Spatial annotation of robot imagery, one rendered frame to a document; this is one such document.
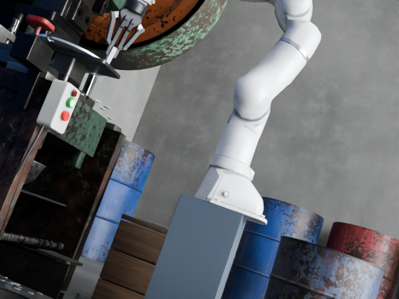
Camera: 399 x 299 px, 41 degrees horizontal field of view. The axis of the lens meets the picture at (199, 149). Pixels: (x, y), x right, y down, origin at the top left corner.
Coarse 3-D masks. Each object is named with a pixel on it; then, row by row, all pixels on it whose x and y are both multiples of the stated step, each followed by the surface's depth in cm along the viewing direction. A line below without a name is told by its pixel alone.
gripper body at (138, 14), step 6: (126, 0) 173; (132, 0) 172; (126, 6) 172; (132, 6) 172; (138, 6) 172; (144, 6) 173; (120, 12) 173; (126, 12) 174; (132, 12) 175; (138, 12) 173; (144, 12) 175; (120, 18) 174; (132, 18) 175; (138, 18) 176; (126, 24) 175; (138, 24) 177
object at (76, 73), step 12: (60, 60) 175; (72, 60) 174; (84, 60) 173; (96, 60) 169; (60, 72) 174; (72, 72) 175; (84, 72) 182; (96, 72) 183; (108, 72) 178; (72, 84) 177
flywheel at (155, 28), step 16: (160, 0) 221; (192, 0) 213; (96, 16) 227; (144, 16) 221; (160, 16) 219; (176, 16) 213; (96, 32) 220; (112, 32) 219; (144, 32) 215; (160, 32) 213; (96, 48) 228; (128, 48) 218
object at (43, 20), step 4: (28, 16) 144; (32, 16) 144; (36, 16) 143; (28, 20) 145; (32, 20) 144; (36, 20) 143; (40, 20) 143; (44, 20) 143; (32, 24) 147; (36, 24) 146; (40, 24) 145; (44, 24) 144; (48, 24) 144; (52, 24) 146; (36, 28) 145; (40, 28) 146; (44, 28) 147; (48, 28) 146; (52, 28) 146; (36, 32) 145
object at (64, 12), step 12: (36, 0) 181; (48, 0) 180; (60, 0) 179; (72, 0) 180; (84, 0) 187; (60, 12) 177; (72, 12) 179; (84, 12) 184; (72, 24) 184; (84, 24) 185
